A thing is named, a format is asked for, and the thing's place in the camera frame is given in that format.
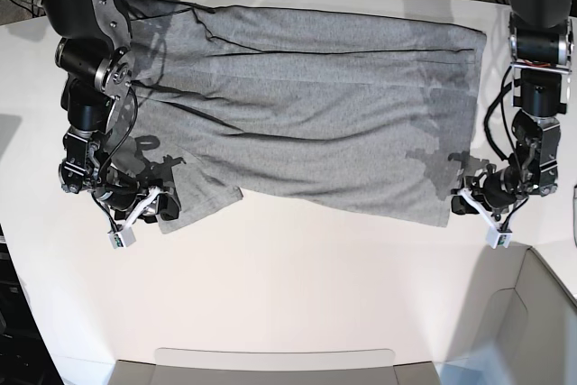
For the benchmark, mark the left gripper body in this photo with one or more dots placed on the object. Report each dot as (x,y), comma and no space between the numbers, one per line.
(495,190)

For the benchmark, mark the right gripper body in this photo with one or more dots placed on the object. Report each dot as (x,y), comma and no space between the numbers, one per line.
(118,201)

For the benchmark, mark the grey T-shirt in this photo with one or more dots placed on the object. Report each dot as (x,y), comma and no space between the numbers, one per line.
(361,113)

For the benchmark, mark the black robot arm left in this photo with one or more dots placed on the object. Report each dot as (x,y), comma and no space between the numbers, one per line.
(541,43)

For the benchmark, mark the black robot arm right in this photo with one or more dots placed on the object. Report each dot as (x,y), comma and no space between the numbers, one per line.
(95,51)

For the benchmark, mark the beige bin right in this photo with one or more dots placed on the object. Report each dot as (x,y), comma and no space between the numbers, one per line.
(523,334)

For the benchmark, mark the beige tray bottom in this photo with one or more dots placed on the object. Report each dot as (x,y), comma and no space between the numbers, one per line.
(179,366)

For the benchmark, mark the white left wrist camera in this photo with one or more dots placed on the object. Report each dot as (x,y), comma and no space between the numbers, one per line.
(498,234)

